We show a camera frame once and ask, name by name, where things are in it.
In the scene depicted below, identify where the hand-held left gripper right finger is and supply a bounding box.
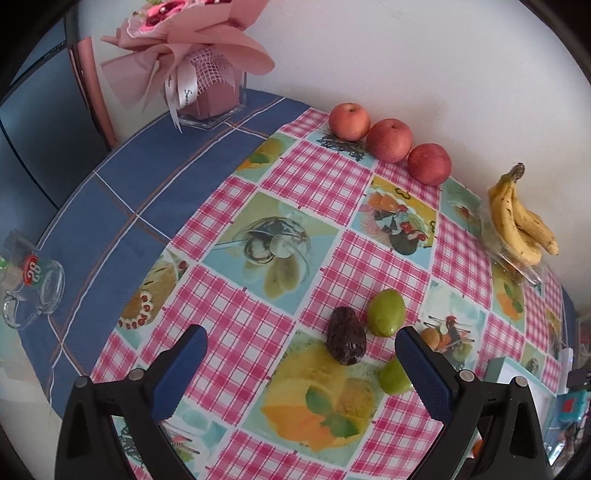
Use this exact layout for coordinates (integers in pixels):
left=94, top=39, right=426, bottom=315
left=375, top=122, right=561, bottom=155
left=396, top=326, right=548, bottom=480

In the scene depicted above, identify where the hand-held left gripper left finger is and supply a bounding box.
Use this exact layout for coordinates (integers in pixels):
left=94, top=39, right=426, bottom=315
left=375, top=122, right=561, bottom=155
left=55, top=324, right=208, bottom=480

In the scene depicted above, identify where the large oval green fruit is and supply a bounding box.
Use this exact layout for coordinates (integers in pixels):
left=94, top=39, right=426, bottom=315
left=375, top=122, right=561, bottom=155
left=378, top=357, right=414, bottom=395

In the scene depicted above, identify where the small round green fruit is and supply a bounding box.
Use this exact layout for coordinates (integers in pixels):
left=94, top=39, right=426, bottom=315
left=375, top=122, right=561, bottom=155
left=367, top=288, right=406, bottom=337

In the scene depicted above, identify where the white tray with teal rim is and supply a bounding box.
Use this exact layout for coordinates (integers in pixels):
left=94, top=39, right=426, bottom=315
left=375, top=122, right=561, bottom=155
left=487, top=357, right=561, bottom=467

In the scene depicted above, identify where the wrinkled dark avocado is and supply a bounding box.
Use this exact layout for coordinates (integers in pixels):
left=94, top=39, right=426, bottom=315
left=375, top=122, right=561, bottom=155
left=326, top=307, right=368, bottom=366

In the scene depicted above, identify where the clear plastic fruit container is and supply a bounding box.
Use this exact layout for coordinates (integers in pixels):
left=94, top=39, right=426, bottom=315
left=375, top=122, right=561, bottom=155
left=480, top=215, right=546, bottom=284

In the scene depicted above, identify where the white power strip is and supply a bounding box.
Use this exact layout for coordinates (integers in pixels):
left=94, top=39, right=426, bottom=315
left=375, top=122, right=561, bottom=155
left=561, top=348, right=574, bottom=393

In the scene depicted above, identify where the teal device with red patch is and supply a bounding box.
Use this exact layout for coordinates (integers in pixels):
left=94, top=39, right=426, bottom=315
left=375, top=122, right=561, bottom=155
left=560, top=389, right=591, bottom=423

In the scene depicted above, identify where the clear glass mug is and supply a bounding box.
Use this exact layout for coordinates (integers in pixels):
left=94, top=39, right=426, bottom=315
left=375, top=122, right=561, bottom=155
left=2, top=233, right=66, bottom=330

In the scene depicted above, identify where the banana bunch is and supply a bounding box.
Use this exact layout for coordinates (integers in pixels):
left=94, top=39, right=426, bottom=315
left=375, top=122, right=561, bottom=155
left=488, top=162, right=560, bottom=267

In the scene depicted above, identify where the red apple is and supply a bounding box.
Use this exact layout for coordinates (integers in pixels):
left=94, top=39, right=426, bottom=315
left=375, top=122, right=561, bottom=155
left=407, top=143, right=452, bottom=186
left=328, top=102, right=371, bottom=141
left=366, top=119, right=413, bottom=164

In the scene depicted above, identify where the pink checkered printed tablecloth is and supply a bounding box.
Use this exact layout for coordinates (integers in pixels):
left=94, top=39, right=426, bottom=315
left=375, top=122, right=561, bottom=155
left=90, top=108, right=566, bottom=480

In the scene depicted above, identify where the square clear glass vase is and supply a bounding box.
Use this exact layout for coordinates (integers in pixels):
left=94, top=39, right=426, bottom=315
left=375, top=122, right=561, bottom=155
left=173, top=44, right=247, bottom=130

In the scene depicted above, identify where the pink chair back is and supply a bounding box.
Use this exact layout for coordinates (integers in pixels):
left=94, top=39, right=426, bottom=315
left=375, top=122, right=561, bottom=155
left=68, top=39, right=116, bottom=151

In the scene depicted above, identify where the pink wrapped flower bouquet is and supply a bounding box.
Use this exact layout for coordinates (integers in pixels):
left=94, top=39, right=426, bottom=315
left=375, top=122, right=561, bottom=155
left=100, top=0, right=276, bottom=132

